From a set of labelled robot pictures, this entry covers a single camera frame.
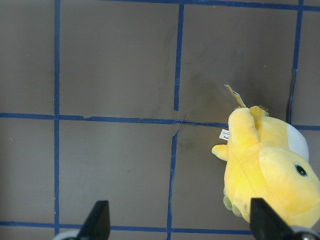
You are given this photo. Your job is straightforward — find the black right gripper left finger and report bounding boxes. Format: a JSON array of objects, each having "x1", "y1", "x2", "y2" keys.
[{"x1": 77, "y1": 200, "x2": 111, "y2": 240}]

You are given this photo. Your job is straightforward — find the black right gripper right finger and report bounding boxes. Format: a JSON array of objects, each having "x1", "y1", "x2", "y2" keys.
[{"x1": 250, "y1": 198, "x2": 293, "y2": 240}]

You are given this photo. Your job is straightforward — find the yellow plush dinosaur toy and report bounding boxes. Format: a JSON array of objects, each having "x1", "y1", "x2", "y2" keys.
[{"x1": 211, "y1": 91, "x2": 320, "y2": 228}]

